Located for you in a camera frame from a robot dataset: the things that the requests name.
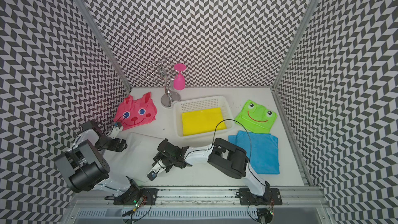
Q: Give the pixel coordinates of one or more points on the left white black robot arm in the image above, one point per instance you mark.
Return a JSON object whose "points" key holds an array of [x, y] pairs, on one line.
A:
{"points": [[83, 166]]}

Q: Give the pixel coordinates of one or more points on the blue folded raincoat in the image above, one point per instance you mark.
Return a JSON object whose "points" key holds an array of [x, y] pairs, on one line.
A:
{"points": [[263, 149]]}

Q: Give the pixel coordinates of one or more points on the chrome glass holder stand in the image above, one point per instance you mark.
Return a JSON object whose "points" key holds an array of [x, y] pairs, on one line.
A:
{"points": [[170, 97]]}

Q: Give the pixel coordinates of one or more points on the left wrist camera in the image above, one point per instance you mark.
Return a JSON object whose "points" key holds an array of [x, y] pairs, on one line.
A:
{"points": [[117, 128]]}

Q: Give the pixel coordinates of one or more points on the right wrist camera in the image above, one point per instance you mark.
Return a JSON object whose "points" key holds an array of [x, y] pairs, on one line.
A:
{"points": [[152, 174]]}

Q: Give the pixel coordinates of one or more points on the yellow raincoat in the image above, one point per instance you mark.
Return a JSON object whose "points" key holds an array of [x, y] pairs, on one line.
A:
{"points": [[203, 121]]}

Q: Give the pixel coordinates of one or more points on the aluminium front rail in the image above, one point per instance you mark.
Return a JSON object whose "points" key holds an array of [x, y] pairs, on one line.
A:
{"points": [[226, 197]]}

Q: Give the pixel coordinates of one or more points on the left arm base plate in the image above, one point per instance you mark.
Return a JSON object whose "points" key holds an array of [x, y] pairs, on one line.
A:
{"points": [[133, 195]]}

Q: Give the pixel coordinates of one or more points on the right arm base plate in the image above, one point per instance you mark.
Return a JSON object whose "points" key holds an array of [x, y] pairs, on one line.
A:
{"points": [[272, 196]]}

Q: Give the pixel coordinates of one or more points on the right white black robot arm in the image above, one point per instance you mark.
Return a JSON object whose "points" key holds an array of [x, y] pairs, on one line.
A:
{"points": [[226, 157]]}

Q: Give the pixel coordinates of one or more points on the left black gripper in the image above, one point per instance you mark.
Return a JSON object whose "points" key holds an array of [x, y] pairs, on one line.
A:
{"points": [[120, 148]]}

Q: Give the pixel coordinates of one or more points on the green frog folded raincoat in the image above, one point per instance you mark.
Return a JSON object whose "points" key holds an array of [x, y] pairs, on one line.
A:
{"points": [[256, 118]]}

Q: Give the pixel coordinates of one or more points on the pink bunny folded raincoat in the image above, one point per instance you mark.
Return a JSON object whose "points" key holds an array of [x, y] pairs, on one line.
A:
{"points": [[135, 112]]}

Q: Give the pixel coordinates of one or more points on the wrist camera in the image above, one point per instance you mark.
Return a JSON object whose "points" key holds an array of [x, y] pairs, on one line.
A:
{"points": [[152, 174], [117, 128]]}

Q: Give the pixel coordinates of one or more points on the white plastic basket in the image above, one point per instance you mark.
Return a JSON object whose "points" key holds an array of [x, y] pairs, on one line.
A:
{"points": [[202, 104]]}

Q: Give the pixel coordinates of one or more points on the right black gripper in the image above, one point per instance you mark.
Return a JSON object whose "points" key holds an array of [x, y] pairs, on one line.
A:
{"points": [[158, 157]]}

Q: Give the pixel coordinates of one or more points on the pink silicone wine glass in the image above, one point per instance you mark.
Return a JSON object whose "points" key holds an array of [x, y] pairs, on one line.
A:
{"points": [[179, 82]]}

